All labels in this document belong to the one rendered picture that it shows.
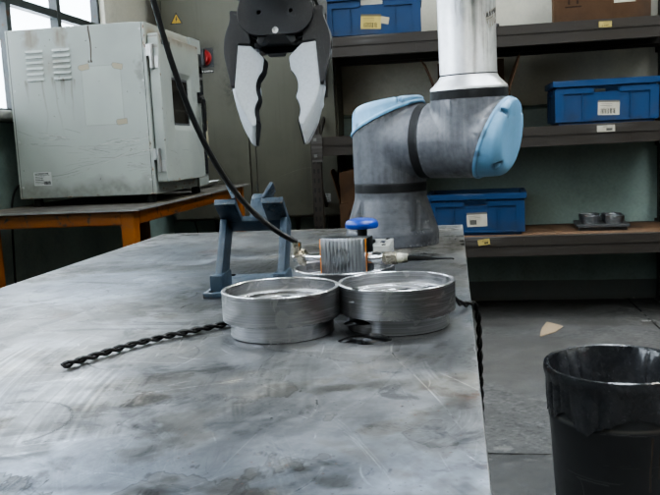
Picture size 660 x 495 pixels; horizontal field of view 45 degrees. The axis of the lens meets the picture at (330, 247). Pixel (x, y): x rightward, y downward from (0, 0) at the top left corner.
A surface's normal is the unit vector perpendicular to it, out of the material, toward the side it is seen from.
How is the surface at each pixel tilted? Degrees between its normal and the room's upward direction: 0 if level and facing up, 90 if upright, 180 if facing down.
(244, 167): 90
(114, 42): 90
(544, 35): 90
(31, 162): 90
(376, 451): 0
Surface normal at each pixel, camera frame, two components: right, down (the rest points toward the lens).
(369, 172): -0.58, 0.13
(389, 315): -0.20, 0.14
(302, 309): 0.39, 0.10
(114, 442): -0.05, -0.99
